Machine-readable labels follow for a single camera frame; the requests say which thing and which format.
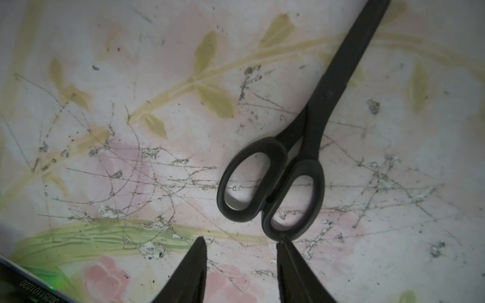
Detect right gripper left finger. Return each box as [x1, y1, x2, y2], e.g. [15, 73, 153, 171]
[152, 236, 207, 303]

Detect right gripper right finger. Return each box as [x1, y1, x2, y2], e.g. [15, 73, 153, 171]
[277, 238, 337, 303]

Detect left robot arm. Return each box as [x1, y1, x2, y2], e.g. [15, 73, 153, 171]
[1, 255, 78, 303]

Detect all black scissors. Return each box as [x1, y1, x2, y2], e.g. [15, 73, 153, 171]
[217, 1, 390, 241]

